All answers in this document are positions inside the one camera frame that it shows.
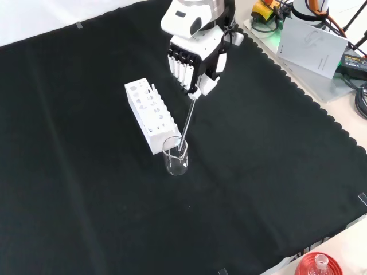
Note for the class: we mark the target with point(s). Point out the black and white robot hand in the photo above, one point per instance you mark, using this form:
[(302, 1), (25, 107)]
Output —
[(206, 43)]

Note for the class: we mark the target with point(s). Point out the clear glass rod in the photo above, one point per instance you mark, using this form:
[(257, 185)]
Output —
[(187, 121)]

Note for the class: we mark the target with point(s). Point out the white test tube rack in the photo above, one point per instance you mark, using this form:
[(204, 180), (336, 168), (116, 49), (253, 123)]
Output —
[(143, 114)]

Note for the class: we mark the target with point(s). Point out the clear glass beaker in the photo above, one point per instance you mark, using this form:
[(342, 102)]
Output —
[(176, 166)]

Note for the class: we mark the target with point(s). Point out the yellow stop button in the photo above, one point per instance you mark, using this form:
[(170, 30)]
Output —
[(265, 11)]

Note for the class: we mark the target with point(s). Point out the white paper booklet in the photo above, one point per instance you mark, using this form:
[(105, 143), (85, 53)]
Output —
[(312, 48)]

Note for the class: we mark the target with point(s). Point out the pale grey board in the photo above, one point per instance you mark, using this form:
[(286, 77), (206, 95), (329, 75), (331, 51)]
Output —
[(315, 86)]

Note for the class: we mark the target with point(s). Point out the black tripod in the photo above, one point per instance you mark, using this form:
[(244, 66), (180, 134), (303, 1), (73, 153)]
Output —
[(350, 15)]

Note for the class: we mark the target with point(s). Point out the black power adapter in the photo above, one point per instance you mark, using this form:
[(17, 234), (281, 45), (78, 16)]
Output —
[(354, 64)]

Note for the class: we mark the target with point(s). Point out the black bench cloth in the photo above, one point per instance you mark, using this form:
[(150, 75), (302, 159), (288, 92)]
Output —
[(86, 143)]

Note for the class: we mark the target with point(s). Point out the clear round-bottom flask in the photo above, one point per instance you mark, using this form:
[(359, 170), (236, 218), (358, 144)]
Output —
[(321, 262)]

